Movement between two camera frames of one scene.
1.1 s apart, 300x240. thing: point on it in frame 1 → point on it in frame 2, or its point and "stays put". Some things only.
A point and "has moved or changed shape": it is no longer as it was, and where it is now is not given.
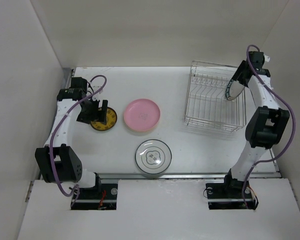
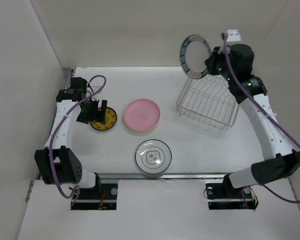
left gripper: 99,115 stays put
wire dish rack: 206,103 has moved or changed shape
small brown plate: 111,117 stays put
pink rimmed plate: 142,115 stays put
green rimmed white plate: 234,88 has moved or changed shape
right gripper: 238,74 → 210,61
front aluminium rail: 130,176 stays put
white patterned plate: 153,156 stays put
